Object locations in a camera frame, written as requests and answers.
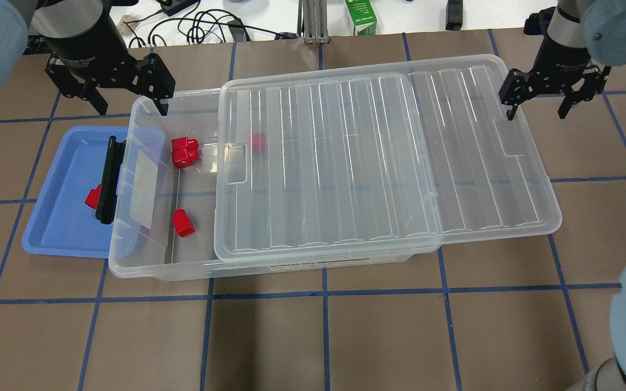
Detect lower red block in box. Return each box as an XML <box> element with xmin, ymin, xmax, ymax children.
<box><xmin>172</xmin><ymin>209</ymin><xmax>196</xmax><ymax>238</ymax></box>

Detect blue plastic tray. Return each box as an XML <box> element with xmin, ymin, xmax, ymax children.
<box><xmin>22</xmin><ymin>125</ymin><xmax>128</xmax><ymax>259</ymax></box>

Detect red block in box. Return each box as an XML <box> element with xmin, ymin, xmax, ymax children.
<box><xmin>171</xmin><ymin>136</ymin><xmax>199</xmax><ymax>151</ymax></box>
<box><xmin>250</xmin><ymin>132</ymin><xmax>267</xmax><ymax>153</ymax></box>
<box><xmin>172</xmin><ymin>209</ymin><xmax>196</xmax><ymax>238</ymax></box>
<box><xmin>171</xmin><ymin>148</ymin><xmax>201</xmax><ymax>170</ymax></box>

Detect upper red block in box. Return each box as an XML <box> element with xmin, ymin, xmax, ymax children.
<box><xmin>171</xmin><ymin>136</ymin><xmax>199</xmax><ymax>151</ymax></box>

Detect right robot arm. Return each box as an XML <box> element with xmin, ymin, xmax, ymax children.
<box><xmin>498</xmin><ymin>1</ymin><xmax>626</xmax><ymax>390</ymax></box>

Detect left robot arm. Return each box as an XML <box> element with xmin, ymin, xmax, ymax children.
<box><xmin>0</xmin><ymin>1</ymin><xmax>176</xmax><ymax>116</ymax></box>

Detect aluminium frame post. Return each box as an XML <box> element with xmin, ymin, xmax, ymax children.
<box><xmin>297</xmin><ymin>0</ymin><xmax>329</xmax><ymax>45</ymax></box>

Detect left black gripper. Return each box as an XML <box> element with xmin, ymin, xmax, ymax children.
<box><xmin>45</xmin><ymin>22</ymin><xmax>176</xmax><ymax>116</ymax></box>

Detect black box latch handle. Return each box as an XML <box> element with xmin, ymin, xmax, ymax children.
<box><xmin>95</xmin><ymin>135</ymin><xmax>126</xmax><ymax>225</ymax></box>

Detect red block from tray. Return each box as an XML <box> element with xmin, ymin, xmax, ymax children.
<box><xmin>84</xmin><ymin>184</ymin><xmax>102</xmax><ymax>210</ymax></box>

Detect clear plastic box lid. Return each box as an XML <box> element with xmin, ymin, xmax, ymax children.
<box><xmin>214</xmin><ymin>54</ymin><xmax>563</xmax><ymax>266</ymax></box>

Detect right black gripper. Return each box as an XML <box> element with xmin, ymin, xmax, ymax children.
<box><xmin>498</xmin><ymin>41</ymin><xmax>612</xmax><ymax>121</ymax></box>

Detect green white carton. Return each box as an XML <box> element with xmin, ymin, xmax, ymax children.
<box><xmin>343</xmin><ymin>0</ymin><xmax>378</xmax><ymax>36</ymax></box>

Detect black power adapter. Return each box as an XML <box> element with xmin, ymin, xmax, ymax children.
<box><xmin>157</xmin><ymin>0</ymin><xmax>201</xmax><ymax>16</ymax></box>

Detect far red block in box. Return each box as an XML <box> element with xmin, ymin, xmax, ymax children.
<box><xmin>250</xmin><ymin>132</ymin><xmax>267</xmax><ymax>153</ymax></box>

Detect clear plastic storage box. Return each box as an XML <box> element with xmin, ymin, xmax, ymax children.
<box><xmin>109</xmin><ymin>81</ymin><xmax>443</xmax><ymax>281</ymax></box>

